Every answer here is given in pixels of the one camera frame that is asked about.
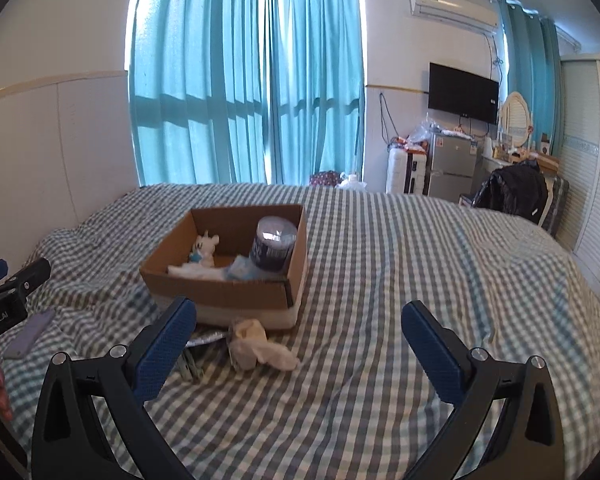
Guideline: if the white wardrobe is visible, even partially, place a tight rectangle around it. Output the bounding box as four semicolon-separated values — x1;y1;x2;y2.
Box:
550;52;600;302

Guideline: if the purple phone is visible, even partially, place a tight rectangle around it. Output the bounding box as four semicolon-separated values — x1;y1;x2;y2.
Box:
2;308;57;360

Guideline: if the brown cardboard box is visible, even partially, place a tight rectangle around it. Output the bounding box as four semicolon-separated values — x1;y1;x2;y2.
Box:
139;204;309;331

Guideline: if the black wall television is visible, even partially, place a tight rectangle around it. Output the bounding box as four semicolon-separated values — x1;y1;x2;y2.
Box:
428;62;500;125

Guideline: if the silver foil packet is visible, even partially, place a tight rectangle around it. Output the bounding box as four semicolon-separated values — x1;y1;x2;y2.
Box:
187;327;231;349
177;345;206;384

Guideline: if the dark cylindrical container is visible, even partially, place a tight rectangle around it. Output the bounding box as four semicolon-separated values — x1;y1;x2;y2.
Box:
249;216;299;276

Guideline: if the white oval mirror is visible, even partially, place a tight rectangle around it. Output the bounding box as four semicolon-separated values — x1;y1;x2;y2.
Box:
497;91;536;151

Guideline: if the checkered bed blanket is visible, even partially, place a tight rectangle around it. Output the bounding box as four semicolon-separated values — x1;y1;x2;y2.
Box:
0;182;600;480

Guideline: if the wide teal curtain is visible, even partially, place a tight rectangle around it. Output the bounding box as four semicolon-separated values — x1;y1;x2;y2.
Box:
128;0;269;189

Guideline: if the white air conditioner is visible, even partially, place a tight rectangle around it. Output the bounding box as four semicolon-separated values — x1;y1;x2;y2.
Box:
409;0;501;37

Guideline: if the white sock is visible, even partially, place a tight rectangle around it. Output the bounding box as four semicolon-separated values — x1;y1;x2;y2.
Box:
228;317;301;374

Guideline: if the white plush toy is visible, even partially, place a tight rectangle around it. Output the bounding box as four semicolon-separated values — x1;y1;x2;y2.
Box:
167;230;229;281

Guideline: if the white suitcase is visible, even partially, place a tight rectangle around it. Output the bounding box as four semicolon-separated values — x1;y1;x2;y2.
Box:
386;146;431;195

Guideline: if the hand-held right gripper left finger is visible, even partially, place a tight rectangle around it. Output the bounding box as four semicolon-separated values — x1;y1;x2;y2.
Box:
30;296;198;480

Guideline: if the black wall cable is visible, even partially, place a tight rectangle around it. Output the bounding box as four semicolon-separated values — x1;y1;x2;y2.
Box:
378;91;399;146

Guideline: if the black jacket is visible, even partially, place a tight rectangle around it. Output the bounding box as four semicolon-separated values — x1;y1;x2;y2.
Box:
472;160;550;226

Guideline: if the grey striped chair cushion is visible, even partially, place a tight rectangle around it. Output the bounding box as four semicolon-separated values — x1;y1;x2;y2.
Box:
536;175;570;237

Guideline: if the clear plastic bag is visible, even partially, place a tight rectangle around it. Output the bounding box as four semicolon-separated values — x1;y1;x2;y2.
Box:
407;115;452;146

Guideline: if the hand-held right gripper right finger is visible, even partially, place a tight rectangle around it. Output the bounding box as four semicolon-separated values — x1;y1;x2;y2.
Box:
401;300;569;480

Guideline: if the white dressing table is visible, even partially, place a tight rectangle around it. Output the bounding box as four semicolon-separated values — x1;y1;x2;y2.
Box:
480;152;512;192

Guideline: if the narrow teal curtain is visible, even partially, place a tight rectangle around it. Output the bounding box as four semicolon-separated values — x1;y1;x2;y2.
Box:
497;0;564;157

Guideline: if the light blue cloth in box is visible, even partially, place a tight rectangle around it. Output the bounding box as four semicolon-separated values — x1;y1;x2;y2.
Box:
225;255;261;281

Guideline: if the silver small fridge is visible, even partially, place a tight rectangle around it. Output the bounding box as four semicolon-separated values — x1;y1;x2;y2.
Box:
426;130;484;204

